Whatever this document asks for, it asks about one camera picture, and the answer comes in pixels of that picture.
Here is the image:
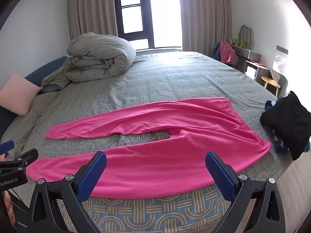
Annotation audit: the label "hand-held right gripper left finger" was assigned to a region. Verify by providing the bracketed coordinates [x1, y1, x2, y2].
[30, 150, 107, 233]

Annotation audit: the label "pink pants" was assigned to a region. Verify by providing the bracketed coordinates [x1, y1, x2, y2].
[25, 97, 272, 199]

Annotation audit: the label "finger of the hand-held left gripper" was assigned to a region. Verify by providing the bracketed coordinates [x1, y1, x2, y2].
[0, 149, 39, 173]
[0, 140, 14, 154]

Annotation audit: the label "pink pillow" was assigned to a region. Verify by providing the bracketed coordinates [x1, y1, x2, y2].
[0, 74, 42, 116]

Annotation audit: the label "wavy framed mirror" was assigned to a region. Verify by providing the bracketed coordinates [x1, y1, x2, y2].
[238, 25, 253, 48]

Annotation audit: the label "row of green bottles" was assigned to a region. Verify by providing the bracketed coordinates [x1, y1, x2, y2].
[231, 38, 251, 48]

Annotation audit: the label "beige curtain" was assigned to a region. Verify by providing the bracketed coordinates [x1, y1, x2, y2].
[176, 0, 232, 59]
[67, 0, 119, 42]

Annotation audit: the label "folded patterned duvet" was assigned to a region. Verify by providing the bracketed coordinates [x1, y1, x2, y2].
[41, 32, 136, 93]

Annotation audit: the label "round wooden stool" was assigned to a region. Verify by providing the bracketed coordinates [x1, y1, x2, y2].
[261, 76, 281, 97]

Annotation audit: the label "black garment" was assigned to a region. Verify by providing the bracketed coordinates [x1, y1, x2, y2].
[260, 91, 311, 161]

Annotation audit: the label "dark blue headboard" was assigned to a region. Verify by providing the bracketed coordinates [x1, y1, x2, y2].
[0, 56, 68, 140]

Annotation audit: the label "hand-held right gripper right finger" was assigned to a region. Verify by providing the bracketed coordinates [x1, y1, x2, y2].
[205, 151, 287, 233]

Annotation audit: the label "dark blue garment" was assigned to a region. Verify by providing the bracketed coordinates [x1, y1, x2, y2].
[264, 97, 283, 113]

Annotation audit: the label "person's left hand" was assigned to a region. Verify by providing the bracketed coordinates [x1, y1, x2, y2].
[2, 191, 13, 224]

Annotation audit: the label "teal jacket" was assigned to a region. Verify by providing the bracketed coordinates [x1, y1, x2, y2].
[211, 42, 222, 60]

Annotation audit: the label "pink garment on chair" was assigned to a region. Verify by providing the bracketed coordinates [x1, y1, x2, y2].
[220, 41, 238, 65]

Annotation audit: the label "grey chair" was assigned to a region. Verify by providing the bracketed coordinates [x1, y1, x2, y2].
[270, 68, 288, 95]

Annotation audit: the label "bed with patterned sheet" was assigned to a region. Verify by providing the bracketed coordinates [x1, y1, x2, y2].
[0, 51, 294, 233]

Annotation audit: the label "grey dressing table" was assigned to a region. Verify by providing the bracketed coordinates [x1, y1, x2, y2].
[230, 44, 270, 82]

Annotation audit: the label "dark framed window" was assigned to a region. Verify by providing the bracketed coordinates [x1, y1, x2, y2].
[113, 0, 183, 52]

